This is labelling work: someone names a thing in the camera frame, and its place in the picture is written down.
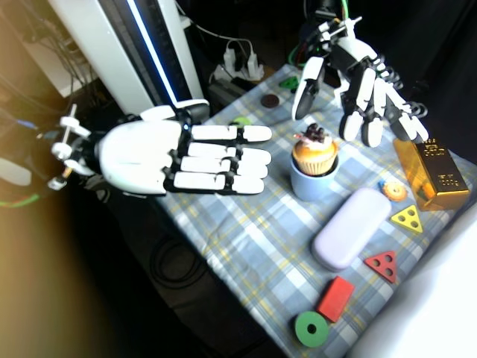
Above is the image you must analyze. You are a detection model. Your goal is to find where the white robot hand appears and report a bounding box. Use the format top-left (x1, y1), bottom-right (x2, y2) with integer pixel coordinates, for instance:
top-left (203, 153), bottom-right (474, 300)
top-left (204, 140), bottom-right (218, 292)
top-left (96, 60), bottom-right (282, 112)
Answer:
top-left (291, 36), bottom-right (430, 149)
top-left (95, 98), bottom-right (274, 196)

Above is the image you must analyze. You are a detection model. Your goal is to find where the cupcake with dark grapes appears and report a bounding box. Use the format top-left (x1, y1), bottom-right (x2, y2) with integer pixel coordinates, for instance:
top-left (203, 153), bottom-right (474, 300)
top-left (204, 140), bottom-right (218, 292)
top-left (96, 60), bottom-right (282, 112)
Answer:
top-left (291, 122), bottom-right (339, 177)

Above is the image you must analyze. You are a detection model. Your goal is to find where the blue plastic cup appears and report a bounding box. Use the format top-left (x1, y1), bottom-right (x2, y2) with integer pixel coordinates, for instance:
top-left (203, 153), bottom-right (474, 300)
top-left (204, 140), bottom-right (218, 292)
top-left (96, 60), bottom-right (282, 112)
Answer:
top-left (289, 156), bottom-right (341, 202)

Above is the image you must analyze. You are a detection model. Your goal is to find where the white robot body column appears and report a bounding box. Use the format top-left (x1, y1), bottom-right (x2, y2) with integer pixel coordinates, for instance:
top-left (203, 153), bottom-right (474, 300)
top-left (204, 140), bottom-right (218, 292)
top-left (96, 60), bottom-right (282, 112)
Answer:
top-left (48, 0), bottom-right (209, 116)

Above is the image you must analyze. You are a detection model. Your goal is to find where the white power strip with plugs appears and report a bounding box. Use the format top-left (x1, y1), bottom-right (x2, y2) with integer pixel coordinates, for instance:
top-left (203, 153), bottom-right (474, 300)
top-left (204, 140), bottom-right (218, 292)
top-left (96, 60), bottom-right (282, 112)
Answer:
top-left (208, 40), bottom-right (266, 85)

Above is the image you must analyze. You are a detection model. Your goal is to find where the gold bar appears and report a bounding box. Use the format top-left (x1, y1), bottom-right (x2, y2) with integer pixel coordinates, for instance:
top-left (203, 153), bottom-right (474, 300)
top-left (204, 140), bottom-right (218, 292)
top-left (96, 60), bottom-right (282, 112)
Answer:
top-left (393, 136), bottom-right (470, 213)

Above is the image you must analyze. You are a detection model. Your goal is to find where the blue plaid tablecloth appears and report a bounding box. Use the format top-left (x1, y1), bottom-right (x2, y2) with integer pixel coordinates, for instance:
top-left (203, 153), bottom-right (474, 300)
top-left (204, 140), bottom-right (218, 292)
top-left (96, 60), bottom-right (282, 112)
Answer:
top-left (156, 63), bottom-right (477, 358)

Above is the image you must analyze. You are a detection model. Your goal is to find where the round flower biscuit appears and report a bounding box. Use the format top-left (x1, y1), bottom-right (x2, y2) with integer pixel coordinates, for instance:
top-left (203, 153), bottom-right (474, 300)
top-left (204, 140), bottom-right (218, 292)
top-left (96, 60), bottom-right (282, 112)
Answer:
top-left (382, 181), bottom-right (408, 203)

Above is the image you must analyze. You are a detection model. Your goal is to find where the yellow triangle block with holes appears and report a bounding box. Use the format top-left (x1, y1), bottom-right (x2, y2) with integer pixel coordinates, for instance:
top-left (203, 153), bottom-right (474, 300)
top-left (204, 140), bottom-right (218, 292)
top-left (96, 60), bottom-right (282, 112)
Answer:
top-left (390, 204), bottom-right (424, 235)

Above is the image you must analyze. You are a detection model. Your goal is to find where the lilac glasses case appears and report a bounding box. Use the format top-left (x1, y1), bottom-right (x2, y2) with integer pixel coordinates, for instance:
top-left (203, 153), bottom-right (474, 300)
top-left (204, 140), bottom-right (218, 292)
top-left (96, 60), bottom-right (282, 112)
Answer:
top-left (312, 187), bottom-right (393, 272)

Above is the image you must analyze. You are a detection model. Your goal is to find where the red triangle block with holes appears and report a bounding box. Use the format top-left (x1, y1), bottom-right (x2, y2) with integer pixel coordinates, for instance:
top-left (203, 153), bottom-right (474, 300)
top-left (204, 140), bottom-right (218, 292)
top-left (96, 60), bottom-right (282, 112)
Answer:
top-left (364, 250), bottom-right (398, 284)

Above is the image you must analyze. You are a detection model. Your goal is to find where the red rectangular block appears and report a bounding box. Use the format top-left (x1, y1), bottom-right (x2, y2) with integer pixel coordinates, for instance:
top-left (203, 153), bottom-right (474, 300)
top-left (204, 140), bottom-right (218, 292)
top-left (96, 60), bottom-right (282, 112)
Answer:
top-left (316, 275), bottom-right (356, 324)

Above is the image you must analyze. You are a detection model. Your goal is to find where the coiled black cable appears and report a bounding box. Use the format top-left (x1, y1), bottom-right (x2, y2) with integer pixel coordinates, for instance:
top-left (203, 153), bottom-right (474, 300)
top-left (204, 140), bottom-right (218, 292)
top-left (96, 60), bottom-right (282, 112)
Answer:
top-left (148, 234), bottom-right (209, 290)

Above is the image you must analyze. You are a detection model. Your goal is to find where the white cable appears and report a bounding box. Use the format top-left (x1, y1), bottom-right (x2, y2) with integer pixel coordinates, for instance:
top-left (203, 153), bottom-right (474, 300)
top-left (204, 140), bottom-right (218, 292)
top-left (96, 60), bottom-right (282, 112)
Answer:
top-left (174, 0), bottom-right (254, 51)

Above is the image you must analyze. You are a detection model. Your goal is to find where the green wooden ring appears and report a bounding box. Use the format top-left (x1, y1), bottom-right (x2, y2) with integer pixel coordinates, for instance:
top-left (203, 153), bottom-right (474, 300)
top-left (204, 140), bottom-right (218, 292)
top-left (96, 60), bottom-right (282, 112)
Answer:
top-left (294, 311), bottom-right (330, 349)

